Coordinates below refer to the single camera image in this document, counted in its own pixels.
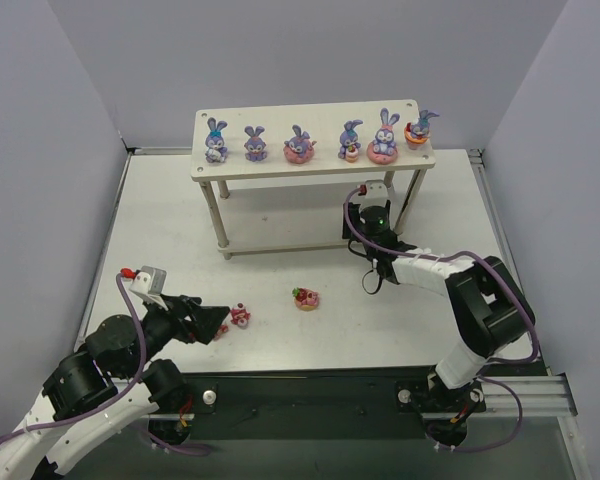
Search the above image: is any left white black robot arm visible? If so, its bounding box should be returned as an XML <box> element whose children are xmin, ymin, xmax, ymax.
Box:
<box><xmin>0</xmin><ymin>295</ymin><xmax>230</xmax><ymax>479</ymax></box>

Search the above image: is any pink bear cake toy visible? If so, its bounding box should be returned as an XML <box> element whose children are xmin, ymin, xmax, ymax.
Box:
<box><xmin>230</xmin><ymin>303</ymin><xmax>251</xmax><ymax>329</ymax></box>

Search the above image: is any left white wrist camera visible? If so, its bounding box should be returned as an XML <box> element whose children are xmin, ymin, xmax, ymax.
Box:
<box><xmin>120</xmin><ymin>266</ymin><xmax>167</xmax><ymax>309</ymax></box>

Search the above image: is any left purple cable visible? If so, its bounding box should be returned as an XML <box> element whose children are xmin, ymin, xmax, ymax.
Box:
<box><xmin>0</xmin><ymin>272</ymin><xmax>149</xmax><ymax>451</ymax></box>

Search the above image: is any purple bunny blue bow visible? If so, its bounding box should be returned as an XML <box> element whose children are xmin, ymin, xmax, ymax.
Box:
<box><xmin>204</xmin><ymin>117</ymin><xmax>228</xmax><ymax>163</ymax></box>

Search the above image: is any purple bunny sitting toy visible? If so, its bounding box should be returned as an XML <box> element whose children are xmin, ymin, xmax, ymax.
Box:
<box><xmin>244</xmin><ymin>125</ymin><xmax>267</xmax><ymax>162</ymax></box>

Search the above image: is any white wooden two-tier shelf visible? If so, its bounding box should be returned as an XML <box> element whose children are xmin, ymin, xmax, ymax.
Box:
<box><xmin>191</xmin><ymin>99</ymin><xmax>436</xmax><ymax>260</ymax></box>

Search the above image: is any small purple bunny with strawberry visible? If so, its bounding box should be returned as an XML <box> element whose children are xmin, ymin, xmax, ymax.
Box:
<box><xmin>338</xmin><ymin>119</ymin><xmax>363</xmax><ymax>163</ymax></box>

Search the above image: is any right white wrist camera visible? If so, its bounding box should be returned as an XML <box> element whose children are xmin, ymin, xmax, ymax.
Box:
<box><xmin>358</xmin><ymin>180</ymin><xmax>390</xmax><ymax>209</ymax></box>

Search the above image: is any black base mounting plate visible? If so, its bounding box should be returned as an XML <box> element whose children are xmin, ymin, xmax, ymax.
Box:
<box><xmin>124</xmin><ymin>372</ymin><xmax>486</xmax><ymax>441</ymax></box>

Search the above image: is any pink strawberry cake toy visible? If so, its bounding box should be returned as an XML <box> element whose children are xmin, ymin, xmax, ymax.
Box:
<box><xmin>214</xmin><ymin>324</ymin><xmax>229</xmax><ymax>341</ymax></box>

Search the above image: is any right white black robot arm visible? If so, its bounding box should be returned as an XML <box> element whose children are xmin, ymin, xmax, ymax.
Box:
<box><xmin>343</xmin><ymin>201</ymin><xmax>539</xmax><ymax>411</ymax></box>

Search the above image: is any purple bunny red base toy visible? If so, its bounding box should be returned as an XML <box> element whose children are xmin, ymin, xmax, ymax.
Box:
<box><xmin>404</xmin><ymin>109</ymin><xmax>439</xmax><ymax>150</ymax></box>

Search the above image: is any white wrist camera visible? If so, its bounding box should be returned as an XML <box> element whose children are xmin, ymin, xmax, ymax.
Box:
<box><xmin>120</xmin><ymin>266</ymin><xmax>167</xmax><ymax>309</ymax></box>
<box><xmin>358</xmin><ymin>180</ymin><xmax>390</xmax><ymax>209</ymax></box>

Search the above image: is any pink bear strawberry donut toy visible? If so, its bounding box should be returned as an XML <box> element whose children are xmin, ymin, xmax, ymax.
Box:
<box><xmin>292</xmin><ymin>287</ymin><xmax>320</xmax><ymax>311</ymax></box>

